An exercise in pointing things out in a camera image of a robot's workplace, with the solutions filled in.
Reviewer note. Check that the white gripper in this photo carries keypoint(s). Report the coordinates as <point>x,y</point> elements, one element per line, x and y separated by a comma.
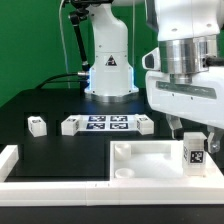
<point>201,101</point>

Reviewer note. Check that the white square tabletop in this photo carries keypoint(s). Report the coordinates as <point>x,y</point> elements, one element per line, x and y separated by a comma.
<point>153,159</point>

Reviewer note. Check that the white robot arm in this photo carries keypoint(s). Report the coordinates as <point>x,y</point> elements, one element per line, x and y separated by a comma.
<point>185,74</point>

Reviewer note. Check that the white U-shaped obstacle fence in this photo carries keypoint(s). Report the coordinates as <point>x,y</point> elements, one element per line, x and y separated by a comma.
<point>195,190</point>

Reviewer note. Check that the AprilTag marker sheet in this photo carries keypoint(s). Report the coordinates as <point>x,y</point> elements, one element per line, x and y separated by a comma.
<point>102,123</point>

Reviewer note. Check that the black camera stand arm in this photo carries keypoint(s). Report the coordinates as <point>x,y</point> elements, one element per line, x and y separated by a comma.
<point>76,17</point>

